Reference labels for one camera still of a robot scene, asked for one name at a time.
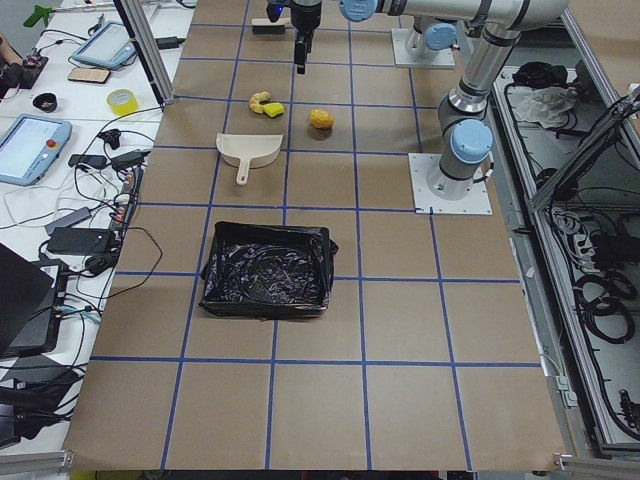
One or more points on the aluminium frame post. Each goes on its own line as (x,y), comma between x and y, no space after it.
(140,34)

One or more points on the teach pendant tablet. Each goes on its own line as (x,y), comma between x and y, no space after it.
(109,47)
(30,146)

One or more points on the beige hand brush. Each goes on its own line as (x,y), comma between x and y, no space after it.
(263,26)

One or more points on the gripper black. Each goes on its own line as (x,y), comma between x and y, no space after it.
(305,15)

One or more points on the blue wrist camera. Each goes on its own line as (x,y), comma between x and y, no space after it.
(275,8)

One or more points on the near teach pendant tablet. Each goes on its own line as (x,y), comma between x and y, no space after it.
(30,146)

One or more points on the yellow toy potato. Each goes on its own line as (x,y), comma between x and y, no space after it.
(321,119)

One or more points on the wooden phone stand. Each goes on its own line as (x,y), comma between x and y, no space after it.
(89,75)

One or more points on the power strip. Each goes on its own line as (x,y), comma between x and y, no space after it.
(126,201)

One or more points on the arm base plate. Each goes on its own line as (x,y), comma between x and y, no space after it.
(411,51)
(434,193)

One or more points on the yellow tape roll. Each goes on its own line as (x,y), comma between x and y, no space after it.
(122,102)

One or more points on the black laptop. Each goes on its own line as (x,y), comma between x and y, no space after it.
(32,294)

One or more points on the beige plastic dustpan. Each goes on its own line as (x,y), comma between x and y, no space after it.
(246,152)

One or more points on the yellow green sponge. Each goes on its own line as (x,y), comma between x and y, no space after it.
(273,109)

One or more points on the far teach pendant tablet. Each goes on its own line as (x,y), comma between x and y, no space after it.
(109,47)

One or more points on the toy croissant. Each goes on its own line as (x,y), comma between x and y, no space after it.
(258,100)

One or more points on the bin with black bag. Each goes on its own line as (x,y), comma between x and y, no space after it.
(268,271)

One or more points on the green clamp tool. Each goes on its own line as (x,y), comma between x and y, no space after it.
(39,14)

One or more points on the black power adapter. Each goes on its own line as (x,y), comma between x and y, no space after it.
(80,241)

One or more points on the small black bowl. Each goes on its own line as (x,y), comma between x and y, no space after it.
(46,102)

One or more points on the white crumpled cloth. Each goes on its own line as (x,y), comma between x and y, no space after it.
(547,107)

